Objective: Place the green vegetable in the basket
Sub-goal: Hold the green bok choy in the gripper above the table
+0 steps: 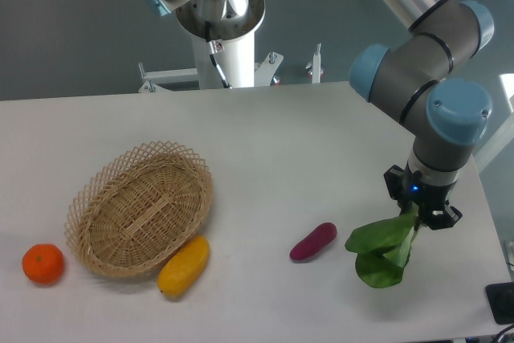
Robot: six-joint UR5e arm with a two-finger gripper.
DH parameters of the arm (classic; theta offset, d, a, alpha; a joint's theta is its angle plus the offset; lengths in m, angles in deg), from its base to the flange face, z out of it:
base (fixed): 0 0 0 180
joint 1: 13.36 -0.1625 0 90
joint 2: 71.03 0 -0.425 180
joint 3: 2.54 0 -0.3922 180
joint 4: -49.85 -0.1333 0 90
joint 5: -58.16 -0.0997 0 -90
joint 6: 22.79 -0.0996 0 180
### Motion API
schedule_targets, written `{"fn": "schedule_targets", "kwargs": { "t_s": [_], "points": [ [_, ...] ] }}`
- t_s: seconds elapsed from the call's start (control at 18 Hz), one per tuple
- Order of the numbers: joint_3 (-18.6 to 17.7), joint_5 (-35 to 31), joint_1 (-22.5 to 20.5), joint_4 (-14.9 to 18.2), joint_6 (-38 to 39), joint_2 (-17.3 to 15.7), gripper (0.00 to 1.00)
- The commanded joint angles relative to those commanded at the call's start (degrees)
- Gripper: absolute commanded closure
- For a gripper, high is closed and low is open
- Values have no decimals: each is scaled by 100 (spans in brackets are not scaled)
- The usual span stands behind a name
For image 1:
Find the black device at table edge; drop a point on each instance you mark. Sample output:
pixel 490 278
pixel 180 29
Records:
pixel 500 299

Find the white pedestal base frame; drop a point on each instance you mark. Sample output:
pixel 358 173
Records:
pixel 218 65

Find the purple sweet potato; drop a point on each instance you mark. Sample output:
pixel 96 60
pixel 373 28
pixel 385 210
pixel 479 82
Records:
pixel 314 243

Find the yellow mango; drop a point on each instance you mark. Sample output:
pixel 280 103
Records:
pixel 181 271

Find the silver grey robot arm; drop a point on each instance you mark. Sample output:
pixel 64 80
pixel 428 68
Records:
pixel 411 84

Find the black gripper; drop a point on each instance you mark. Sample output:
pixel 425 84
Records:
pixel 428 189

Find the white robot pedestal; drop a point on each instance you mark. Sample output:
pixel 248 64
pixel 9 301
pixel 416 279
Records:
pixel 222 33

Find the orange tangerine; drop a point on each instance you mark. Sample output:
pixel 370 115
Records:
pixel 43 264

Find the green leafy vegetable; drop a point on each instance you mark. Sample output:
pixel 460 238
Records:
pixel 383 248

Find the woven wicker basket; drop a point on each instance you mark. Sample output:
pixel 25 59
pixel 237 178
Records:
pixel 139 209

